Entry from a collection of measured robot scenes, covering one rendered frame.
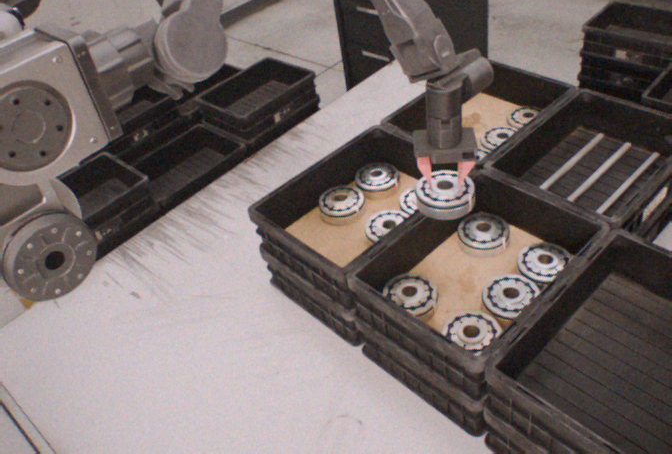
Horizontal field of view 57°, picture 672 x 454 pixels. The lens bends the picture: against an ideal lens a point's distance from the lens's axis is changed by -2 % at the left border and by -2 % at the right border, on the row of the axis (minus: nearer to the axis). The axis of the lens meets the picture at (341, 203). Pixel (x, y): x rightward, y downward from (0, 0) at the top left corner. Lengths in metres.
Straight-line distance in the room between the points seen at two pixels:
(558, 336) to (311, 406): 0.47
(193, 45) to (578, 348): 0.79
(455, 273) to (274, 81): 1.67
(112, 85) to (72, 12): 3.43
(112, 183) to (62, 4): 1.90
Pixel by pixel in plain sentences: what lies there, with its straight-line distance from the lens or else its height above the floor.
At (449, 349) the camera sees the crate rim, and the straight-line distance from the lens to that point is 1.01.
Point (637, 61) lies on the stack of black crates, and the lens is 2.70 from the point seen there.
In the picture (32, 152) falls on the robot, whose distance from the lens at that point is 0.68.
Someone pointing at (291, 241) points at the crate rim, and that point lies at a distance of 1.21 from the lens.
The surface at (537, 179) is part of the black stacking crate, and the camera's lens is 1.47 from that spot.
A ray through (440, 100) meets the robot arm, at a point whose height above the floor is 1.23.
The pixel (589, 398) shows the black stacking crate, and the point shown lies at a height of 0.83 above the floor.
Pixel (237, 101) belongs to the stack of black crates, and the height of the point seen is 0.49.
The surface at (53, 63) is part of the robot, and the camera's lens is 0.67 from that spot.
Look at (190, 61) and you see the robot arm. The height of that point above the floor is 1.44.
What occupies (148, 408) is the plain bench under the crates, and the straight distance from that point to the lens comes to 1.34.
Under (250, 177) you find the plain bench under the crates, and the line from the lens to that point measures 1.80.
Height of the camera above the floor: 1.73
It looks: 39 degrees down
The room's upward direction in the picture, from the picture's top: 10 degrees counter-clockwise
